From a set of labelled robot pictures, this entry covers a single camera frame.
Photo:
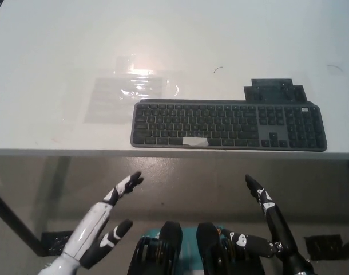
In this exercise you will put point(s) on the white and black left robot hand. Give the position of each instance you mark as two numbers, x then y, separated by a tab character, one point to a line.
88	232

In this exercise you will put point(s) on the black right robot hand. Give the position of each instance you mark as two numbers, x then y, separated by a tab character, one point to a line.
280	229

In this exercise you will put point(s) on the black robot legs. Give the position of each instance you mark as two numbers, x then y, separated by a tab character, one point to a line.
174	246

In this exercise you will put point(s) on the dark grey full-size keyboard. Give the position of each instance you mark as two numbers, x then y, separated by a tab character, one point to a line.
249	127

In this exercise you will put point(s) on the white tape on space bar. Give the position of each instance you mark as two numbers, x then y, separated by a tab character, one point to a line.
194	141

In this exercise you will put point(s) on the black floor tape patch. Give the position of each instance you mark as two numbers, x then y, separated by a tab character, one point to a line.
323	246
54	239

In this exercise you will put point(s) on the black slanted table leg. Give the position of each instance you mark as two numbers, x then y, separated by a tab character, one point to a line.
15	220

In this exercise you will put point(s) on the clear plastic sheet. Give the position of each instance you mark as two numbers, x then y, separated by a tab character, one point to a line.
108	100

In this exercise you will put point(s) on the black plastic holder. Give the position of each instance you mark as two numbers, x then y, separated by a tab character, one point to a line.
273	90

